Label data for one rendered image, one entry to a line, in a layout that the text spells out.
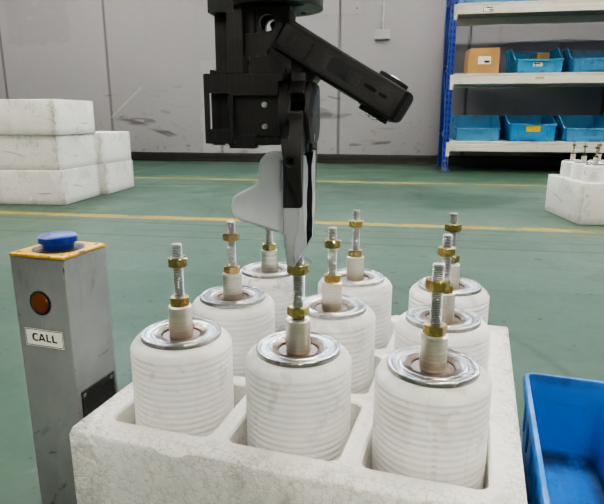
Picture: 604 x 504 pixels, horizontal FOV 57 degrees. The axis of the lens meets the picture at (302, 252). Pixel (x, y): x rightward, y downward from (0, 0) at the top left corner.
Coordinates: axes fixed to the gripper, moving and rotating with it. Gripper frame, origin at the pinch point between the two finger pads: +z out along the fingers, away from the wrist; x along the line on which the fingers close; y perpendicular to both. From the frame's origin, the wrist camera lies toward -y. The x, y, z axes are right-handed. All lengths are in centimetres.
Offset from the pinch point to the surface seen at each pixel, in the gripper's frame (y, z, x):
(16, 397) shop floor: 53, 35, -30
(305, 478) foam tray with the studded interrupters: -1.3, 16.9, 7.9
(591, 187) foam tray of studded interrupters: -93, 18, -205
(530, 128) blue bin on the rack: -121, -1, -437
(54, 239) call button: 27.7, 2.0, -7.2
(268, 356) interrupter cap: 2.7, 9.3, 2.5
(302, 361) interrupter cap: -0.3, 9.4, 2.8
